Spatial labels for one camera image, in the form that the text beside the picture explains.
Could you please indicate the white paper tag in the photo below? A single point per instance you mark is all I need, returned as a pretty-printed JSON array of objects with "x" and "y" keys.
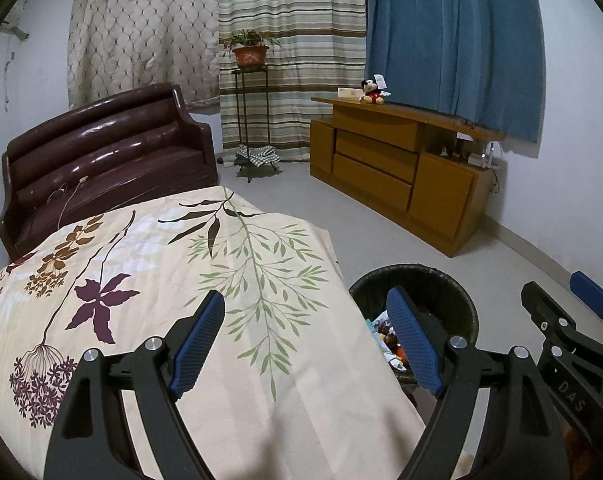
[{"x": 464, "y": 136}]

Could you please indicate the beige diamond pattern curtain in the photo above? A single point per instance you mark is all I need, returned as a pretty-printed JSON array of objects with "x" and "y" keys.
[{"x": 141, "y": 25}]

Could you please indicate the white air conditioner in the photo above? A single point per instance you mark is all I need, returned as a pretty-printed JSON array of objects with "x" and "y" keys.
[{"x": 14, "y": 27}]

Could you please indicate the striped curtain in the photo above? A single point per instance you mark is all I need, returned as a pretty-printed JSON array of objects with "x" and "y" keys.
[{"x": 306, "y": 85}]

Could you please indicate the brown leather sofa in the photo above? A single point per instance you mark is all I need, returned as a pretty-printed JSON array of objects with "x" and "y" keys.
[{"x": 106, "y": 145}]

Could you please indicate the checked cloth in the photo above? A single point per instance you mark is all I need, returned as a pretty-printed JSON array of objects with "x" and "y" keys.
[{"x": 256, "y": 154}]

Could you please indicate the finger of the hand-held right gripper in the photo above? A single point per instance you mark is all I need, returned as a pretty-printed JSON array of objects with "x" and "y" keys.
[
  {"x": 591, "y": 292},
  {"x": 541, "y": 305}
]

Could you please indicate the blue curtain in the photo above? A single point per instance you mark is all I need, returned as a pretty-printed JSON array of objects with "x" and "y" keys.
[{"x": 456, "y": 35}]

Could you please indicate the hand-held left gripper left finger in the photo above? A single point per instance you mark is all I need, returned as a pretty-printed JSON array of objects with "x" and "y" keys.
[{"x": 199, "y": 345}]

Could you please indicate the floral blanket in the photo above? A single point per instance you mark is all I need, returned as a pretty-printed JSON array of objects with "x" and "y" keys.
[{"x": 281, "y": 410}]

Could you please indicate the mouse plush toy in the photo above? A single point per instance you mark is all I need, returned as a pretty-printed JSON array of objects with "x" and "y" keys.
[{"x": 374, "y": 92}]

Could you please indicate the black metal plant stand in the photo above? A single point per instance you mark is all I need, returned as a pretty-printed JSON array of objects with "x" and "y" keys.
[{"x": 250, "y": 69}]

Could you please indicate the black trash bin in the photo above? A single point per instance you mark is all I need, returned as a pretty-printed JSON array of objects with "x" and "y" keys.
[{"x": 431, "y": 285}]

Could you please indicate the small white box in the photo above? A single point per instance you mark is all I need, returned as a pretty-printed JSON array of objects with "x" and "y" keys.
[{"x": 349, "y": 93}]

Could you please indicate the potted plant orange pot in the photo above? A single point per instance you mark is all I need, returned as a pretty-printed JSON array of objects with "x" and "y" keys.
[{"x": 250, "y": 56}]

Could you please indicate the small white device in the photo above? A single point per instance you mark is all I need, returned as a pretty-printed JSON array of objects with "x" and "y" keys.
[{"x": 481, "y": 159}]

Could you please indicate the wooden cabinet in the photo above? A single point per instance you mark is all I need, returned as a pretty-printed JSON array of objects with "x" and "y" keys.
[{"x": 371, "y": 160}]

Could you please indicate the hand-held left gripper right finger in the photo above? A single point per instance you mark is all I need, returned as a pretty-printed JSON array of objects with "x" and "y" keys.
[{"x": 414, "y": 340}]

